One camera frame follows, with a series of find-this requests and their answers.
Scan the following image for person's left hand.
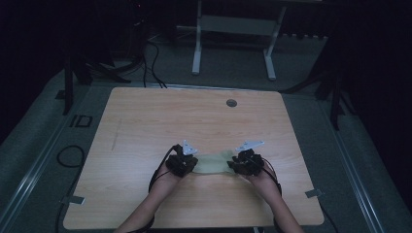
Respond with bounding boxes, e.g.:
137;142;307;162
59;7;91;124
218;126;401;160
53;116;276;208
153;162;183;197

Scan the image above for white desk frame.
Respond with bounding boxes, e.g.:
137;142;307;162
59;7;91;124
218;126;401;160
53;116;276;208
191;0;288;82

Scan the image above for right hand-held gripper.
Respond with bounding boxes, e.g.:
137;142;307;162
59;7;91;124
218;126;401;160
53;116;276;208
226;140;265;177

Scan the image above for black metal stand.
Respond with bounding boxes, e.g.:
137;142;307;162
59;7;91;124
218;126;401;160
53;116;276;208
280;61;359;131
62;52;132;117

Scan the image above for black floor cables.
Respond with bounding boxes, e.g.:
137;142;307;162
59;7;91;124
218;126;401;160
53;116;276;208
141;40;168;89

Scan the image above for left hand-held gripper black cable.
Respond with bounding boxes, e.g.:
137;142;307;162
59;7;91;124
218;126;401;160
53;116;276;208
148;144;180;194

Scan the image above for hand-held gripper black cable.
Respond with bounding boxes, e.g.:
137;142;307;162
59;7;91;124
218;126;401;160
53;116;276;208
148;144;180;194
261;157;283;196

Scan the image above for dark equipment with red light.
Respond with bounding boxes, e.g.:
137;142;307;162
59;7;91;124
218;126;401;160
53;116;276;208
128;0;151;66

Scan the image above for right hand-held gripper black cable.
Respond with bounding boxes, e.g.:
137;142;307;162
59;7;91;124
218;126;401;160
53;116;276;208
261;157;283;196

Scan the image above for grey tape piece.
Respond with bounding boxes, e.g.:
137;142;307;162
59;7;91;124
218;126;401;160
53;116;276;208
68;195;86;206
304;188;325;199

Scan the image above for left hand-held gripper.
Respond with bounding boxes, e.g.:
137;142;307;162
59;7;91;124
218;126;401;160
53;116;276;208
165;139;199;179

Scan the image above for person's right hand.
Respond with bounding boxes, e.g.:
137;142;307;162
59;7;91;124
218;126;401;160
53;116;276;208
243;167;280;199

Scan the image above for beige sock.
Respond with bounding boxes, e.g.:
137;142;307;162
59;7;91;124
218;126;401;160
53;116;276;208
192;149;237;175

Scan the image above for metal floor rail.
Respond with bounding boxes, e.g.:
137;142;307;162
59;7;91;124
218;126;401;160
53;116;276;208
319;98;387;233
0;116;77;229

